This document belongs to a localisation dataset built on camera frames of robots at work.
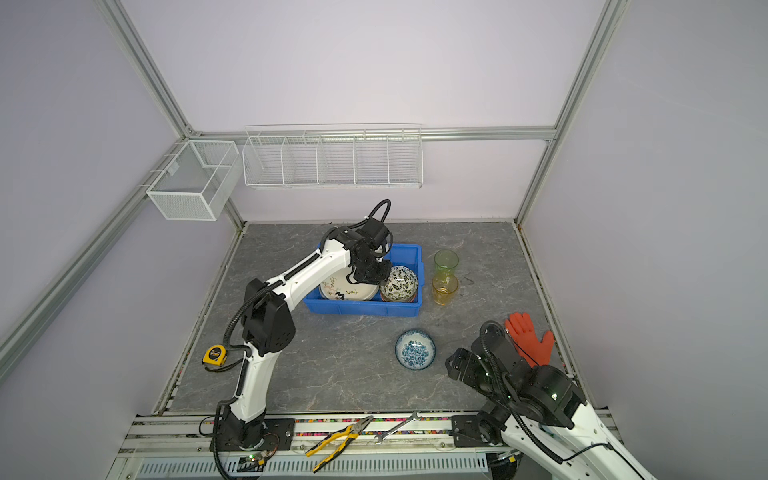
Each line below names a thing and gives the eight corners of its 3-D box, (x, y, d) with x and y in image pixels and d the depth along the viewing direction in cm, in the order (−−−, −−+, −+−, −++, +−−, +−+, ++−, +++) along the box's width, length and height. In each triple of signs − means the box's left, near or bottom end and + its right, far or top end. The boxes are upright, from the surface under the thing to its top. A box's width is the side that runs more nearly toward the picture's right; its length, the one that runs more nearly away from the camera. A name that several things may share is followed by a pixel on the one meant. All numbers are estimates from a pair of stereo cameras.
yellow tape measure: (204, 365, 87) (198, 361, 85) (211, 348, 91) (206, 344, 88) (225, 365, 87) (219, 361, 85) (231, 348, 91) (226, 344, 88)
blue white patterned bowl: (395, 370, 85) (395, 366, 82) (395, 334, 92) (395, 329, 89) (436, 370, 85) (437, 365, 82) (433, 334, 92) (434, 329, 89)
